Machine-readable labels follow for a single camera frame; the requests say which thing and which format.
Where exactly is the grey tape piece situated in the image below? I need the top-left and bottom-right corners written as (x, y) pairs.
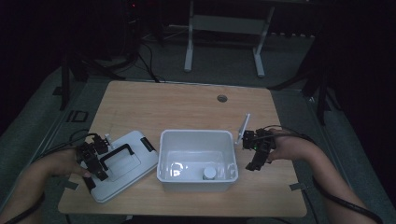
top-left (63, 179), bottom-right (79, 191)
top-left (289, 182), bottom-right (308, 192)

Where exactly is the white metal desk frame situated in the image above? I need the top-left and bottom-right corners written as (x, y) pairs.
top-left (183, 0), bottom-right (276, 79)

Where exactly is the person's right hand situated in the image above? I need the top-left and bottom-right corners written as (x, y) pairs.
top-left (266, 129), bottom-right (313, 165)

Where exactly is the hand-held gripper cable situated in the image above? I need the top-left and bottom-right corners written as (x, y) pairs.
top-left (4, 132), bottom-right (98, 224)
top-left (263, 124), bottom-right (385, 224)

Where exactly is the left hand-held gripper cable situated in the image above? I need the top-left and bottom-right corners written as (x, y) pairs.
top-left (4, 132), bottom-right (98, 224)

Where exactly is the black stand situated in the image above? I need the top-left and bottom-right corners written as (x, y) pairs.
top-left (268, 43), bottom-right (342, 127)
top-left (52, 46), bottom-right (127, 112)

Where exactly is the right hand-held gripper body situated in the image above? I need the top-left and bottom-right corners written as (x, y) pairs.
top-left (234, 113), bottom-right (277, 158)

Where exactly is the right hand-held gripper cable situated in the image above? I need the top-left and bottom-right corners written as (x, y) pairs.
top-left (263, 124), bottom-right (385, 224)

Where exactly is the white box lid black handle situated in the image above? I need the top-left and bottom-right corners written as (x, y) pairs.
top-left (83, 130), bottom-right (160, 204)

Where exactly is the white plastic storage box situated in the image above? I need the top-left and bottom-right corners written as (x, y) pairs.
top-left (156, 129), bottom-right (240, 193)

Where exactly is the black floor cable bundle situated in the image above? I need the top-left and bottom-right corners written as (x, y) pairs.
top-left (136, 38), bottom-right (167, 84)

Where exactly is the person's left hand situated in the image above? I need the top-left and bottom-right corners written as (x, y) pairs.
top-left (46, 147), bottom-right (93, 179)

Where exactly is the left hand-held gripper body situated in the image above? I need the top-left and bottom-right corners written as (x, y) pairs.
top-left (76, 133), bottom-right (113, 166)

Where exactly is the small white capped bottle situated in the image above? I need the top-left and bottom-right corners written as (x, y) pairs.
top-left (202, 165), bottom-right (218, 181)

